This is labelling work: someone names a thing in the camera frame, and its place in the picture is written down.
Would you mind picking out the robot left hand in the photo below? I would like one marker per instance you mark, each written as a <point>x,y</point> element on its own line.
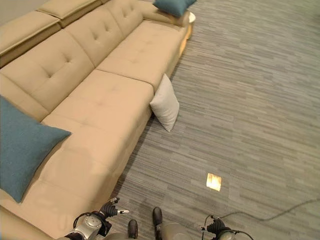
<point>111,209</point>

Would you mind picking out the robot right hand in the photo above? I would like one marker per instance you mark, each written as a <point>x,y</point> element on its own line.
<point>214,226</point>

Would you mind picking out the robot right silver arm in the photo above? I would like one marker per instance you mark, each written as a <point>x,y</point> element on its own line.
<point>232,235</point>

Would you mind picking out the robot left silver arm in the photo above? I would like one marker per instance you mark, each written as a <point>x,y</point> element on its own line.
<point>86,226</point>

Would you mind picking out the beige tufted fabric sofa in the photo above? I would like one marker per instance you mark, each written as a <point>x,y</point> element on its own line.
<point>100,100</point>

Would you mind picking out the robot left dark foot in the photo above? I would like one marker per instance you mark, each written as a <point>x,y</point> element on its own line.
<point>132,228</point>

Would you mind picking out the robot dark foot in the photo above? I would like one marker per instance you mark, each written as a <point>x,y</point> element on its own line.
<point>157,217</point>
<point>132,228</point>

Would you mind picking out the brass floor socket plate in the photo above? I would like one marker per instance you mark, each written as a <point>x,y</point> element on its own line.
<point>214,182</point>

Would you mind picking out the robot right dark foot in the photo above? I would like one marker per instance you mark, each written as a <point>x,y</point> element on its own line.
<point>157,217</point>

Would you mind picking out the large teal square cushion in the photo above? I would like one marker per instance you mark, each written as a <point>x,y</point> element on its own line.
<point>22,150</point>

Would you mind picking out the light grey square cushion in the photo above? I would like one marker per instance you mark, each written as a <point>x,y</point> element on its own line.
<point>166,105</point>

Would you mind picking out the teal cushion on armrest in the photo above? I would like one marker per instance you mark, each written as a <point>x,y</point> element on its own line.
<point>173,5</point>

